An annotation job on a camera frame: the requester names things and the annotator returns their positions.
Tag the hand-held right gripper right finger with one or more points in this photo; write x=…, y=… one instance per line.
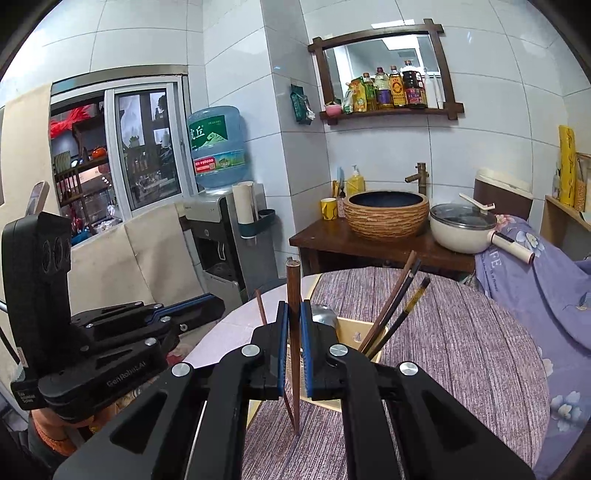
x=306, y=350

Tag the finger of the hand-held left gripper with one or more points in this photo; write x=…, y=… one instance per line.
x=138, y=337
x=189, y=305

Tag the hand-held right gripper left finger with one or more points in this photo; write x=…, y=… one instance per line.
x=282, y=350

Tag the brown wooden chopstick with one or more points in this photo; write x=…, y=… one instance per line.
x=293, y=286
x=392, y=295
x=261, y=307

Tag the cream heart utensil holder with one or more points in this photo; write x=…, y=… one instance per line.
x=355, y=334

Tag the black chopstick gold band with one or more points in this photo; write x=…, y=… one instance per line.
x=411, y=302
x=401, y=295

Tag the person's left forearm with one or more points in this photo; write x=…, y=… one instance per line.
x=51, y=434

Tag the beige cardboard sheet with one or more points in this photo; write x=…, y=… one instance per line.
x=138, y=263

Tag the grey water dispenser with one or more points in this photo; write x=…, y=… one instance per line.
x=221, y=240

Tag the grey flat object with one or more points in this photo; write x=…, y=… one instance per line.
x=38, y=198

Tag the teal cup holder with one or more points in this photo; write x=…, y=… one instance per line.
x=258, y=226

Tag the wooden display shelf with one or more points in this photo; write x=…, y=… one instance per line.
x=83, y=180

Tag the dark wooden cabinet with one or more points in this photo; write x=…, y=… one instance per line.
x=323, y=240

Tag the yellow mug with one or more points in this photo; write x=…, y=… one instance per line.
x=328, y=208

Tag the purple striped placemat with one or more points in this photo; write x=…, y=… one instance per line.
x=461, y=346

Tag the woven basin sink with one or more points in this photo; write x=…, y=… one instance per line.
x=388, y=217

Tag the red decoration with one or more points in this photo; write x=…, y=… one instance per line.
x=69, y=121

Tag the aluminium sliding window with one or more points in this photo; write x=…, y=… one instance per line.
x=147, y=147

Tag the blue water bottle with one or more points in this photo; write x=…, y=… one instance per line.
x=217, y=143

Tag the yellow soap bottle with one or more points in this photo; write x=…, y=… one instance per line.
x=355, y=184

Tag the cream cooking pot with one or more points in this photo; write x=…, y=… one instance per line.
x=457, y=240

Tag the glass pot lid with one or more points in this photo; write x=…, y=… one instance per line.
x=461, y=217

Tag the bronze faucet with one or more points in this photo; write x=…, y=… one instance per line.
x=421, y=177

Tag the white ladle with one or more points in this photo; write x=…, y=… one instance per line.
x=475, y=202

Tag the white lint roller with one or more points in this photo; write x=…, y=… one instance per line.
x=512, y=247

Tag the pink bowl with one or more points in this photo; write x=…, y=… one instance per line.
x=333, y=110

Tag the brown bin cream lid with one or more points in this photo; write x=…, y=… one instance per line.
x=503, y=194

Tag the purple floral blanket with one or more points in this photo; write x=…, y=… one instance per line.
x=554, y=295

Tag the yellow green packet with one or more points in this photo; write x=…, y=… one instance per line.
x=356, y=98

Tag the yellow oil bottle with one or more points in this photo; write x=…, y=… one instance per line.
x=369, y=94

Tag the purple label oil bottle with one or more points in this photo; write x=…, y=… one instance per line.
x=383, y=92

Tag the brown sauce bottle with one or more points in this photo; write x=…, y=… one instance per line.
x=397, y=90

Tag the wooden shelf box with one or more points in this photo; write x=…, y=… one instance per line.
x=561, y=230

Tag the dark soy sauce bottle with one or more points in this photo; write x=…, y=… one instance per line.
x=414, y=90

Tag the yellow roll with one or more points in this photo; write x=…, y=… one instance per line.
x=567, y=161

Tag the wooden framed wall hatch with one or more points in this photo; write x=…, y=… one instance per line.
x=318, y=69

